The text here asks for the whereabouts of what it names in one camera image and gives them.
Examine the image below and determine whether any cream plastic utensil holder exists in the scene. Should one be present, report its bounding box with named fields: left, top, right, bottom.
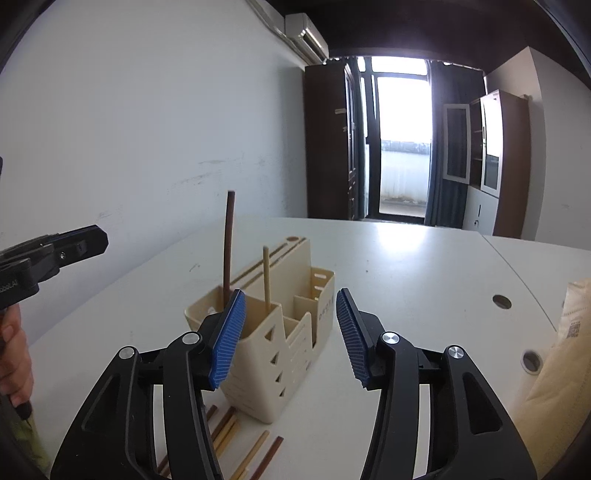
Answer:
left=183, top=236, right=337, bottom=424

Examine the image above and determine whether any light bamboo chopstick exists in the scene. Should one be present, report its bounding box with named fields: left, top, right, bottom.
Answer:
left=215, top=421, right=240, bottom=458
left=230, top=430, right=270, bottom=480
left=263, top=245, right=271, bottom=315

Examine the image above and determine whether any white brown glass cabinet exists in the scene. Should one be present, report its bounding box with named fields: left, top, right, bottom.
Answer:
left=463, top=90, right=531, bottom=238

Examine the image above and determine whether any dark blue curtain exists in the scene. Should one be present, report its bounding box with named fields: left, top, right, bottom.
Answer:
left=425, top=61, right=485, bottom=229

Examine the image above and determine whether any reddish brown chopstick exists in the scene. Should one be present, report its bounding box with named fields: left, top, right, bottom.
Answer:
left=250, top=436, right=284, bottom=480

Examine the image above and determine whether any dark wooden wardrobe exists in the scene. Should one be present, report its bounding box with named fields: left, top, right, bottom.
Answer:
left=304, top=60, right=358, bottom=220

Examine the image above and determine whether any glass balcony door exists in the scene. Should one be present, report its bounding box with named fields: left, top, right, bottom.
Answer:
left=356, top=56, right=433, bottom=224

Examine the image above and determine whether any person left hand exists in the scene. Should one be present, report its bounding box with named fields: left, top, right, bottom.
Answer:
left=0, top=304, right=34, bottom=407

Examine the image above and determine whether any brown paper bag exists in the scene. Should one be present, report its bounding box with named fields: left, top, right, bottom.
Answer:
left=512, top=279, right=590, bottom=479

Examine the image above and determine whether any dark brown chopstick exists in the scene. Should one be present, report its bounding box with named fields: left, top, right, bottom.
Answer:
left=213, top=414, right=236, bottom=451
left=161, top=406, right=236, bottom=478
left=222, top=190, right=235, bottom=305
left=157, top=405, right=217, bottom=477

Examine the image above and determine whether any white air conditioner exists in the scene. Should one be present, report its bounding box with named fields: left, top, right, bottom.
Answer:
left=284, top=13, right=329, bottom=64

